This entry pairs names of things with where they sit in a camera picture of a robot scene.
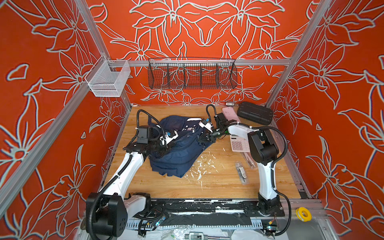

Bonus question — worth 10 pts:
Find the yellow tape roll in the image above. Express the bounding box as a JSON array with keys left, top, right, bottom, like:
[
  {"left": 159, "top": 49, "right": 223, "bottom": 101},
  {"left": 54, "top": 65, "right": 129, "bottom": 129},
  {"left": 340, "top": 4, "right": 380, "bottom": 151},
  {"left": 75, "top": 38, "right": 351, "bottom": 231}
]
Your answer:
[{"left": 296, "top": 207, "right": 312, "bottom": 222}]

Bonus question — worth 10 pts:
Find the pink calculator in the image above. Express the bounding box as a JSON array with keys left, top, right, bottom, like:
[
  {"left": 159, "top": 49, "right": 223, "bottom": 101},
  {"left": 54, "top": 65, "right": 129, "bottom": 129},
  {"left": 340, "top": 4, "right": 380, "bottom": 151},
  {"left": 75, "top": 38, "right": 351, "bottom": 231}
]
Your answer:
[{"left": 230, "top": 135, "right": 250, "bottom": 153}]

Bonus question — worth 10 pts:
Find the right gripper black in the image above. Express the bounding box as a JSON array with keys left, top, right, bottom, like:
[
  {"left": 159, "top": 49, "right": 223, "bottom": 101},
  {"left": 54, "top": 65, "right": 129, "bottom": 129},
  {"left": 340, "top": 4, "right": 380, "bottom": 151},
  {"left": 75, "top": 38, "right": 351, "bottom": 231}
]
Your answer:
[{"left": 196, "top": 126, "right": 226, "bottom": 144}]

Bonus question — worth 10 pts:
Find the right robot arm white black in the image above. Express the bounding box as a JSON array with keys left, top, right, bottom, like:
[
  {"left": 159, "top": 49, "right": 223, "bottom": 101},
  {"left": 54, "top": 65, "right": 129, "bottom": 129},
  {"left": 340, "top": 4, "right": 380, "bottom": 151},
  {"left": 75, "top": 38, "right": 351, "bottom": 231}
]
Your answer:
[{"left": 198, "top": 104, "right": 288, "bottom": 216}]

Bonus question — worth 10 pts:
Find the pink pencil case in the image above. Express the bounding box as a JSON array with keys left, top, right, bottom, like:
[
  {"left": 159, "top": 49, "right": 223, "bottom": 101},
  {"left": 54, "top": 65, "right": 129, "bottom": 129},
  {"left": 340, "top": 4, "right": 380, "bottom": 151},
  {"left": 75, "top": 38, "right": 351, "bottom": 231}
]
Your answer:
[{"left": 222, "top": 107, "right": 240, "bottom": 122}]

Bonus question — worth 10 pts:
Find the navy blue student backpack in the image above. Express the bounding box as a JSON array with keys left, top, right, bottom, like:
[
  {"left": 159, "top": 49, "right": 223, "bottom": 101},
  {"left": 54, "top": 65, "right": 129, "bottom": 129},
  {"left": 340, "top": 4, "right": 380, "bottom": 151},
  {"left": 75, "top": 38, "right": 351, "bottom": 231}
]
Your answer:
[{"left": 149, "top": 115, "right": 212, "bottom": 178}]

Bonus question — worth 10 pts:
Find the white wire mesh basket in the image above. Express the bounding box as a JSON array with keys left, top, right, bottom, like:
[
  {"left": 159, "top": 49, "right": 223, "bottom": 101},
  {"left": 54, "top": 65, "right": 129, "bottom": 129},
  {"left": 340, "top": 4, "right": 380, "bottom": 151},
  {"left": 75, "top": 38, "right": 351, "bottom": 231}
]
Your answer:
[{"left": 85, "top": 55, "right": 131, "bottom": 98}]

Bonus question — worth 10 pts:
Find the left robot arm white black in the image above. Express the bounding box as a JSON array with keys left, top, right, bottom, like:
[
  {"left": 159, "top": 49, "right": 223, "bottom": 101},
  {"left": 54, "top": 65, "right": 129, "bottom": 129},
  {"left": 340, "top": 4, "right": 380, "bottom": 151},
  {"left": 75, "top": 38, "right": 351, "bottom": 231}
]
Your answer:
[{"left": 85, "top": 121, "right": 179, "bottom": 240}]

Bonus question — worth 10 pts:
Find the black wire wall basket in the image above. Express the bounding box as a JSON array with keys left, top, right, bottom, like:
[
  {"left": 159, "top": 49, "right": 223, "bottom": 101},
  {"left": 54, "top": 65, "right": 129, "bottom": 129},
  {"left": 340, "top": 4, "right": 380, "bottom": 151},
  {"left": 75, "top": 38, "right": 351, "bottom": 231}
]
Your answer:
[{"left": 148, "top": 57, "right": 238, "bottom": 90}]

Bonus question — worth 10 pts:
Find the black hard case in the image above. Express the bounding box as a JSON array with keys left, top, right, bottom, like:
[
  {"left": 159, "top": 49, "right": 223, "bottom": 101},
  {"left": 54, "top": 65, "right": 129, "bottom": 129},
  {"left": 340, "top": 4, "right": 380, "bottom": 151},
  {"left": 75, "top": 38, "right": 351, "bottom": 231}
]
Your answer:
[{"left": 237, "top": 102, "right": 274, "bottom": 126}]

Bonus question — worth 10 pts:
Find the clear plastic pen box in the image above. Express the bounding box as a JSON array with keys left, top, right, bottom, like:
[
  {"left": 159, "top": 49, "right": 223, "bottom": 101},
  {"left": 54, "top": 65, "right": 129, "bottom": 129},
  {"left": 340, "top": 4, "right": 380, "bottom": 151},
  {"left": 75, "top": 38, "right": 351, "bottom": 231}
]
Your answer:
[{"left": 235, "top": 162, "right": 248, "bottom": 185}]

